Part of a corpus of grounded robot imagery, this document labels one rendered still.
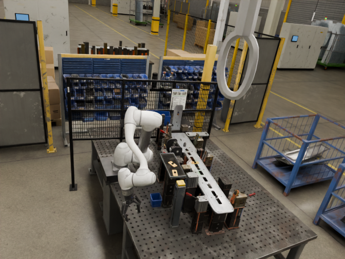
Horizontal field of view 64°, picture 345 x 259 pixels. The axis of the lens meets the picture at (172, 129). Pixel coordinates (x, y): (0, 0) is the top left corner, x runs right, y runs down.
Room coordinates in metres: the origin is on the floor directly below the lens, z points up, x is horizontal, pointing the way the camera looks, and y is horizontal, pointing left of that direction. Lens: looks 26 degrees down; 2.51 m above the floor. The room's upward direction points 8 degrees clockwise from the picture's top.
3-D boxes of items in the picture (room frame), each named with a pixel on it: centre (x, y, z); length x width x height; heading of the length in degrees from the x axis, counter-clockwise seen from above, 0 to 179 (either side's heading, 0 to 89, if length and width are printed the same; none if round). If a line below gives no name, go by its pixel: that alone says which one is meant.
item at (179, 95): (3.38, -0.02, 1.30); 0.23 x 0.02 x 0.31; 110
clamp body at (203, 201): (1.78, -0.32, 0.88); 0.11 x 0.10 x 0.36; 110
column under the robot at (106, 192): (2.42, 0.50, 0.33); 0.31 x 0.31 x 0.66; 29
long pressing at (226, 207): (2.37, -0.29, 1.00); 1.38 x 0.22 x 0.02; 20
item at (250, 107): (5.65, -1.55, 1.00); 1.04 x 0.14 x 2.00; 119
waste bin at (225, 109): (6.02, -1.29, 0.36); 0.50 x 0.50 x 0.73
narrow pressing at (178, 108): (3.08, -0.04, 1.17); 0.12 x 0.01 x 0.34; 110
